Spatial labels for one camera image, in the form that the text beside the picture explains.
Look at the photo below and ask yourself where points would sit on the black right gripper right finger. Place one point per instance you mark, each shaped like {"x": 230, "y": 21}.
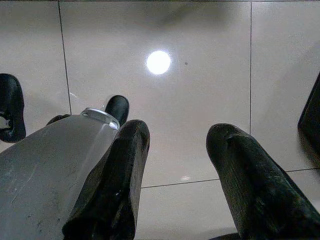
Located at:
{"x": 252, "y": 180}

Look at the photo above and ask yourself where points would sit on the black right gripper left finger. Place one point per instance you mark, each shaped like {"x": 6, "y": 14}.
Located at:
{"x": 117, "y": 180}

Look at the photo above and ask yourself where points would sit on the dark furniture piece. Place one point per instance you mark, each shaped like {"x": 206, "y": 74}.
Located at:
{"x": 312, "y": 122}

